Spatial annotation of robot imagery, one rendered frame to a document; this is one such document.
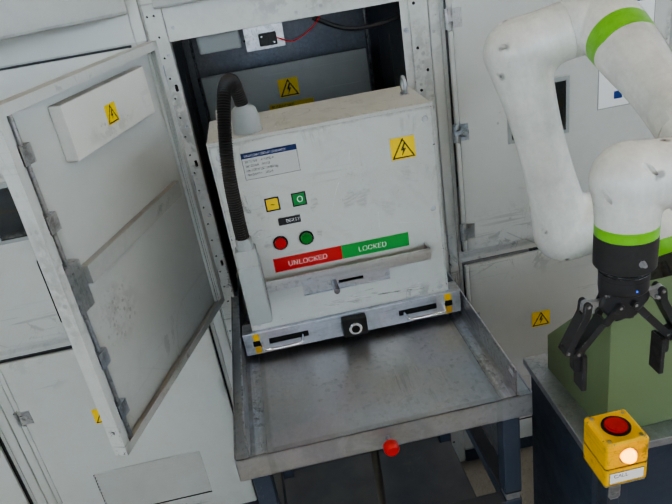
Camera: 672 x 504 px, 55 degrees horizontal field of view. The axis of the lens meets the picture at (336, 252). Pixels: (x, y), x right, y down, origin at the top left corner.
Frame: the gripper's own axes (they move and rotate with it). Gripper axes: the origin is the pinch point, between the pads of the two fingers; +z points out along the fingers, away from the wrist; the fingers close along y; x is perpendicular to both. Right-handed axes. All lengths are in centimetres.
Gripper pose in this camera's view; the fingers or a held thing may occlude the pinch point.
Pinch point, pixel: (618, 372)
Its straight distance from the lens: 120.0
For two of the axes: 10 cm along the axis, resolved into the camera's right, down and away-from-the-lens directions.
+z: 1.5, 8.9, 4.3
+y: -9.8, 2.0, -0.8
